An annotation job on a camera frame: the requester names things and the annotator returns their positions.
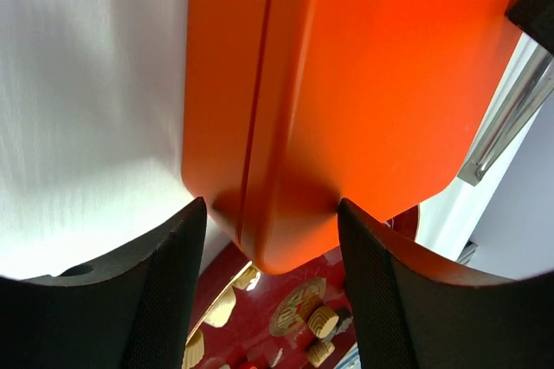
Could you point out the tan cylinder chocolate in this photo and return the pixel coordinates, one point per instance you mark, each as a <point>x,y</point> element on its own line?
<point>194,350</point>

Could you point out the metal tongs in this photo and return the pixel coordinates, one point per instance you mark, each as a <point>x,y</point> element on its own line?
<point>524,91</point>

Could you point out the round red plate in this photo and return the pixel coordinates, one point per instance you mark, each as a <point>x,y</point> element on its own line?
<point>271,320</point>

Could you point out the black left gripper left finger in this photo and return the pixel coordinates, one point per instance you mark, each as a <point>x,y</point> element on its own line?
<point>129,308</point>

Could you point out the tan bar chocolate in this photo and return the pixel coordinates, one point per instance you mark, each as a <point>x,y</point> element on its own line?
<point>318,352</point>

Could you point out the orange box lid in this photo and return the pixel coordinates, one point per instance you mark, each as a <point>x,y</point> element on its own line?
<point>374,100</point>

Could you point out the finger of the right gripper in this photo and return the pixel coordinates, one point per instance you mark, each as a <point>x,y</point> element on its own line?
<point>536,19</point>

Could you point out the white oval chocolate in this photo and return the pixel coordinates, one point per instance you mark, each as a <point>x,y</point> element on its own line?
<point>220,312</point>

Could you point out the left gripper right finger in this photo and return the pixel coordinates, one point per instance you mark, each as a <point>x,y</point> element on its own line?
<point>413,308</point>

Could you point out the orange compartment chocolate box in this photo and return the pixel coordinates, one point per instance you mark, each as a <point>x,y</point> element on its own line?
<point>222,58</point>

